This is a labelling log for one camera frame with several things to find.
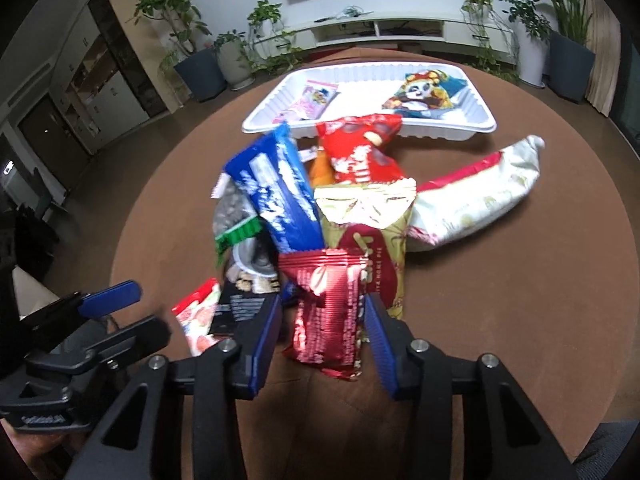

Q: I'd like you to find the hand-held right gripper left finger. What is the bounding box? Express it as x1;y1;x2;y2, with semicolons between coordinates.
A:
65;294;284;480

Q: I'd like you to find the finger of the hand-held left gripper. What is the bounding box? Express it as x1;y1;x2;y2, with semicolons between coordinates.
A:
20;281;142;341
92;314;172;368

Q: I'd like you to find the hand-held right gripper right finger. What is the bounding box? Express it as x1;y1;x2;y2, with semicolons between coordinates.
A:
365;294;581;480

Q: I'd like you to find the pink and white snack packet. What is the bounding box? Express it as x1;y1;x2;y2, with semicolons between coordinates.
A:
171;278;223;357

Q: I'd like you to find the red foil striped packet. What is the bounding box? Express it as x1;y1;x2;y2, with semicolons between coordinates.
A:
277;249;371;381

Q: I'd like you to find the long white and red bag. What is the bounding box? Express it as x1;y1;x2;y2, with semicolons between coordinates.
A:
407;135;546;247

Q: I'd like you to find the white plastic tray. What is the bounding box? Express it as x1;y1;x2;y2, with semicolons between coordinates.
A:
241;62;497;142

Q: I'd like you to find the black snack packet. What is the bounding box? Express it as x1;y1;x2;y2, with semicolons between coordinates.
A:
207;270;283;336

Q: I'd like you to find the gold and red snack pack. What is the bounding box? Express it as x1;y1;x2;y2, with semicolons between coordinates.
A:
314;178;418;321

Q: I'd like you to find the black office chair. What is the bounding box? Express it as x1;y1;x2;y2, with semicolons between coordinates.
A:
0;165;68;271

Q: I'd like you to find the silver packet with green edge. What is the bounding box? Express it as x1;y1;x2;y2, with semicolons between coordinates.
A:
212;187;278;278

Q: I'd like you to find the blue snack packet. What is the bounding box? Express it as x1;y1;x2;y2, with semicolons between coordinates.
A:
223;122;326;253

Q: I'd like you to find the dark wooden door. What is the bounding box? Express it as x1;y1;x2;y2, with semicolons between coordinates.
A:
17;95;93;161

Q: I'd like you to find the orange snack packet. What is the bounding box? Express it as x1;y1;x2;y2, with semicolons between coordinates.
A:
307;152;337;188

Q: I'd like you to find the red snack bag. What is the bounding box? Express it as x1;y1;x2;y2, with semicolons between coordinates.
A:
316;114;405;186

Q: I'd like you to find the tall plant in blue pot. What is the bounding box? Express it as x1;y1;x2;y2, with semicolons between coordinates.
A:
132;0;228;103

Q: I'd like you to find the grey fabric chair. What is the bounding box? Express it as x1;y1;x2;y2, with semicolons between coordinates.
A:
575;420;640;480

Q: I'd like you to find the small plant in white pot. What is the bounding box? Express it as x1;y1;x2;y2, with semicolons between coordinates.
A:
212;30;256;92

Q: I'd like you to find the panda print snack packet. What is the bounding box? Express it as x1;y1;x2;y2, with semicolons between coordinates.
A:
382;70;468;118

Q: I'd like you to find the trailing green plant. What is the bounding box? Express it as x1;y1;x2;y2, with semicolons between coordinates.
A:
247;0;306;78

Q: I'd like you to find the bushy plant in white pot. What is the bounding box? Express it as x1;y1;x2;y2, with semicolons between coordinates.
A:
500;0;551;88

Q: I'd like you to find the white television cabinet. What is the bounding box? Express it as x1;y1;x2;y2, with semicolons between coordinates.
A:
252;15;516;66

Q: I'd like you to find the large plant in blue pot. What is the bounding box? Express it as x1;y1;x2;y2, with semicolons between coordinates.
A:
517;0;598;103

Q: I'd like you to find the beige curtain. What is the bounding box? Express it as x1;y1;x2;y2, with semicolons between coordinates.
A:
585;10;628;118

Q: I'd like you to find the wooden wall cabinet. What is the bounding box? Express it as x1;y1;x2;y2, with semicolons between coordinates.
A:
52;0;168;156

